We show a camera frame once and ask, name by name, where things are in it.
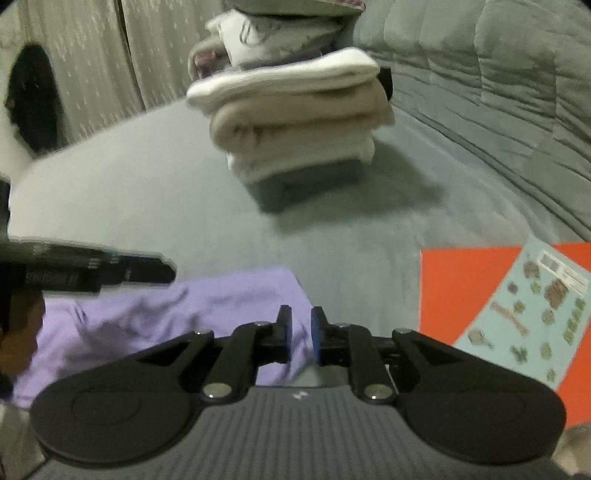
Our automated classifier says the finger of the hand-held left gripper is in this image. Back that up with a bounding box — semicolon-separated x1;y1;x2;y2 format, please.
100;250;178;287

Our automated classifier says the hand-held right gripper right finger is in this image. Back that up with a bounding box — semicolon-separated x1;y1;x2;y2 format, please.
310;306;468;407

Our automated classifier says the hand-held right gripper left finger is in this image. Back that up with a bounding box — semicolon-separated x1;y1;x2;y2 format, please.
137;305;293;406

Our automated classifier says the purple garment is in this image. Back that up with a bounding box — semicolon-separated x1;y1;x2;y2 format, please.
11;268;315;409

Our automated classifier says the person's left hand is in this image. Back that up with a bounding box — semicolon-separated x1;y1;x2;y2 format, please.
1;296;45;378

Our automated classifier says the red and teal book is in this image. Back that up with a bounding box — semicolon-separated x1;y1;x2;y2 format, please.
419;242;591;430

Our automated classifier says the dark round object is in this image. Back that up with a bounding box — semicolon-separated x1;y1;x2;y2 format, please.
4;44;65;153

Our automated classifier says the light blue sticker sheet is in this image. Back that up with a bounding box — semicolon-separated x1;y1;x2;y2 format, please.
450;236;591;386

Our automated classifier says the grey star-patterned curtain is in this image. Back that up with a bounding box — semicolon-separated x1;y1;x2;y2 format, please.
0;0;232;153

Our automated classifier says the beige folded garment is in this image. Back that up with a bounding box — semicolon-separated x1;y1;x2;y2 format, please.
209;85;396;155

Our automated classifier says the thick white folded garment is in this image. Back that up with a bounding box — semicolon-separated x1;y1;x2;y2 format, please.
186;47;382;112

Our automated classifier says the pink-trimmed floral pillow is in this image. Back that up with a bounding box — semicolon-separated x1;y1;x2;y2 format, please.
226;0;368;17

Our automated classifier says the grey quilted headboard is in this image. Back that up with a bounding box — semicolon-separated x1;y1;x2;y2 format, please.
351;0;591;241

